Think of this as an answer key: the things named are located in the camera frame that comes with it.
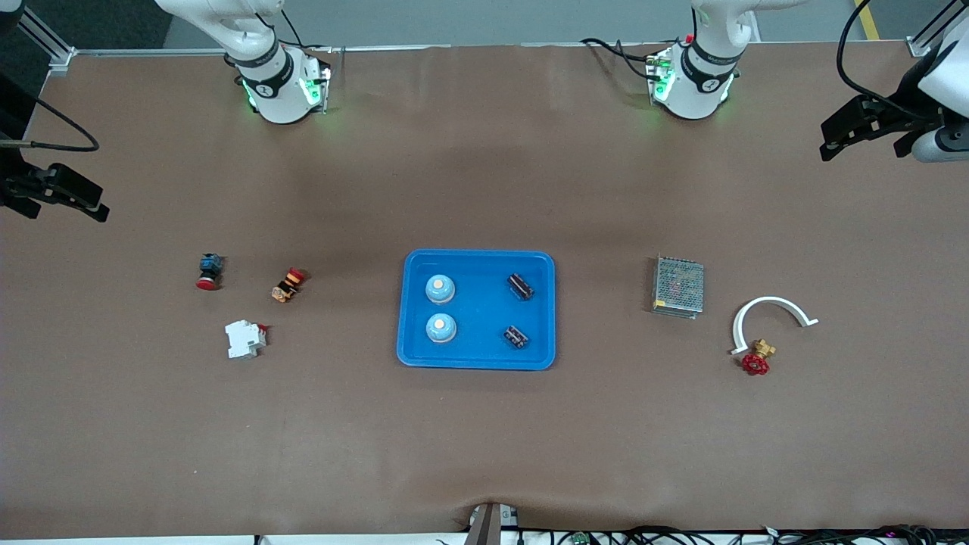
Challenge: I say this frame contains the red pushbutton with blue body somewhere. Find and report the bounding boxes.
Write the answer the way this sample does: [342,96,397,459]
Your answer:
[196,254,225,291]

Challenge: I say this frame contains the white circuit breaker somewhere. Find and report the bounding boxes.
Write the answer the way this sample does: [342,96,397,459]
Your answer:
[225,320,269,360]

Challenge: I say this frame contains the metal mesh power supply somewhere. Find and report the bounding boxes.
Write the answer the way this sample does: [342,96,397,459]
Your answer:
[652,255,706,320]

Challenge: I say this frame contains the blue plastic tray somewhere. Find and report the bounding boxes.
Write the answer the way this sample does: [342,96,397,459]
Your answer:
[397,250,556,371]

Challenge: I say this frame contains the brown table mat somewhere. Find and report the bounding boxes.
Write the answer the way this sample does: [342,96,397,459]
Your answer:
[0,42,969,540]

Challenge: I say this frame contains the aluminium frame profile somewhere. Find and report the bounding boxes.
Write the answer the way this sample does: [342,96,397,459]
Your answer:
[15,4,76,75]
[908,0,969,58]

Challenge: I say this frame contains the white curved plastic bracket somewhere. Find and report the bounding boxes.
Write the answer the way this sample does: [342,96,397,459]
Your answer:
[730,296,820,357]

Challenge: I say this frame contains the red and orange button switch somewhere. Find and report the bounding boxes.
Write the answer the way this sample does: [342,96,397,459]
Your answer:
[270,267,307,304]

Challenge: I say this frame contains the brass valve with red handle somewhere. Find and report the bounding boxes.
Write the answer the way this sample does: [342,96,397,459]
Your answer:
[741,338,777,377]

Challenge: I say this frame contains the black base cables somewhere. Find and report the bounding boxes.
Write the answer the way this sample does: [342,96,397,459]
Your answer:
[579,36,663,80]

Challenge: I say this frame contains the grey mount bracket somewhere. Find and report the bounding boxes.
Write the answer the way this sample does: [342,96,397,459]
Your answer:
[463,502,519,545]

